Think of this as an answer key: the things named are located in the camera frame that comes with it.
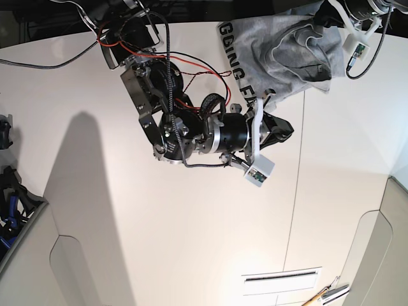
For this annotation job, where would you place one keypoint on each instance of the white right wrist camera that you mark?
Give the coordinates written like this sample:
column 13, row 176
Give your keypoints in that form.
column 259, row 170

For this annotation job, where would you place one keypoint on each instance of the white cable slot plate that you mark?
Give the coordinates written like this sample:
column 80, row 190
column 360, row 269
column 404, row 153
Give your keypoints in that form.
column 280, row 282

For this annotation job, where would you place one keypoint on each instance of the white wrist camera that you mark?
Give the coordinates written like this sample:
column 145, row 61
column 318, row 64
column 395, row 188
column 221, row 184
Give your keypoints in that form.
column 259, row 170
column 356, row 45

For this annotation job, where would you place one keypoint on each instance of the wooden handled tool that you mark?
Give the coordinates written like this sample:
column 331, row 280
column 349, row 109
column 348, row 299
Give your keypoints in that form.
column 316, row 297

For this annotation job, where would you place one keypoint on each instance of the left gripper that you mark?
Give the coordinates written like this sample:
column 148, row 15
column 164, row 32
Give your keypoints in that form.
column 354, row 13

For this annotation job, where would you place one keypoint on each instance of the black device at left edge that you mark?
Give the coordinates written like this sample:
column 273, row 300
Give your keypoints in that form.
column 5, row 140

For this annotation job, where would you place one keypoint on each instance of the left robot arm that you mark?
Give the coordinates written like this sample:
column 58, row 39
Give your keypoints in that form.
column 401, row 6

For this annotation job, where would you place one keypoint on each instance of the blue and black equipment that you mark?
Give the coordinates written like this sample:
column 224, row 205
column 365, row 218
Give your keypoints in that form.
column 17, row 206

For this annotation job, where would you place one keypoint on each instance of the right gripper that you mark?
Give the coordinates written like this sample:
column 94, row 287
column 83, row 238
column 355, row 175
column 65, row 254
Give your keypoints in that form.
column 239, row 133

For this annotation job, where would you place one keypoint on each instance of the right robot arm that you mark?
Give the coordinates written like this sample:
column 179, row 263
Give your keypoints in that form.
column 176, row 129

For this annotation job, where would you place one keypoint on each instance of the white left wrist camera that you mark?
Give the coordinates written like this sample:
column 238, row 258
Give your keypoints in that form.
column 356, row 45

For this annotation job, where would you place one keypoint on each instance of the grey T-shirt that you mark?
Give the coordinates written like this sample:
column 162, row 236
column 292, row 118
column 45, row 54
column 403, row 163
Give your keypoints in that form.
column 274, row 57

